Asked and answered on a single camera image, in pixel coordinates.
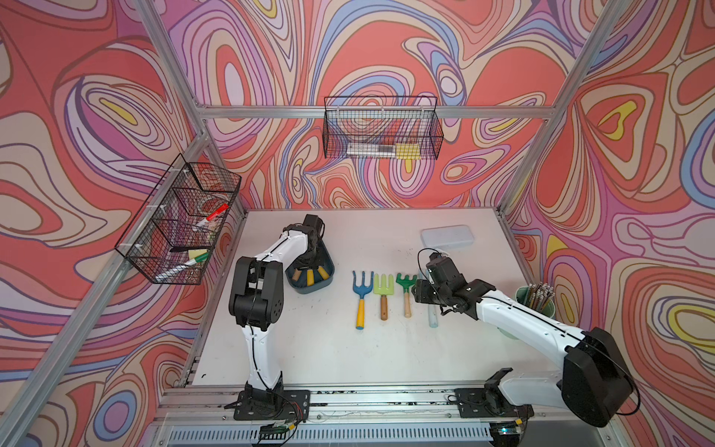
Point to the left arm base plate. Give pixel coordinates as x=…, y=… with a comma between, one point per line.
x=258, y=404

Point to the black wire basket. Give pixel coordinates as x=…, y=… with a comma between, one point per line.
x=166, y=237
x=369, y=126

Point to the red capped marker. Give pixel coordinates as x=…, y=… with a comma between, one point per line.
x=213, y=217

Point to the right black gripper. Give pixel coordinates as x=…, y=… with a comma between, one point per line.
x=421, y=291

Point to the green capped marker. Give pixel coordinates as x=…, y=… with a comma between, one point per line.
x=193, y=262

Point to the translucent plastic lidded box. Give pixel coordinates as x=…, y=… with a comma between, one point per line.
x=447, y=238

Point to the back black wire basket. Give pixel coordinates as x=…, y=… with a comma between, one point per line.
x=369, y=126

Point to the dark green hand rake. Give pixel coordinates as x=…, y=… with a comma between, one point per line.
x=406, y=282

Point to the light blue hand fork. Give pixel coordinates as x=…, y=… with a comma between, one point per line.
x=433, y=316

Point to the blue fork yellow handle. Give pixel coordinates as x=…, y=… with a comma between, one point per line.
x=362, y=290

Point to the green cup of pencils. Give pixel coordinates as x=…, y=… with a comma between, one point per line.
x=538, y=297

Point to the teal storage box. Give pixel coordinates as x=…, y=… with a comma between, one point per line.
x=296, y=272

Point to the yellow item in back basket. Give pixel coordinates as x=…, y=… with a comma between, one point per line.
x=408, y=151

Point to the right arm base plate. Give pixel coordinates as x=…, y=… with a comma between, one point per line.
x=480, y=402

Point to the yellow handled garden tool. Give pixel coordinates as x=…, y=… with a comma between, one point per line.
x=315, y=275

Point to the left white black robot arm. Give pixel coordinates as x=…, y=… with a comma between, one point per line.
x=257, y=295

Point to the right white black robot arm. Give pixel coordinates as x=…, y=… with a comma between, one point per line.
x=591, y=378

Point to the left black wire basket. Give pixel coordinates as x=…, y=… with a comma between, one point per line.
x=166, y=237

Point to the lime green hand fork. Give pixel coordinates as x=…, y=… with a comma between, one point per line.
x=384, y=286

